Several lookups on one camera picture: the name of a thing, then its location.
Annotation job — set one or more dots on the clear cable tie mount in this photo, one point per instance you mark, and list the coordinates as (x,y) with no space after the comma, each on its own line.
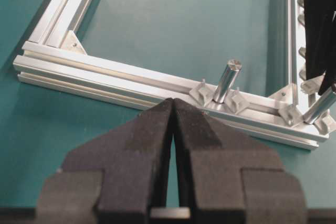
(301,19)
(202,93)
(236,101)
(312,86)
(325,124)
(301,3)
(302,52)
(291,115)

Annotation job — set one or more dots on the aluminium extrusion square frame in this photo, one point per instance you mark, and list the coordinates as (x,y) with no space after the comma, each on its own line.
(136,53)

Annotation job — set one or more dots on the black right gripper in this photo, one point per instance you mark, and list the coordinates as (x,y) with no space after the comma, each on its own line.
(315,17)

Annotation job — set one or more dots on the aluminium pin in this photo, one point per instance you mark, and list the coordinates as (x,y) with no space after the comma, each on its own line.
(227,79)
(320,106)

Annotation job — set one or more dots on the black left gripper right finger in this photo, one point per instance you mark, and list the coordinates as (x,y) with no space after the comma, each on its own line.
(225,176)

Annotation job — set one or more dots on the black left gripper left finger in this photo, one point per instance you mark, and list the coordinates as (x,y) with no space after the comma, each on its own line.
(116,177)

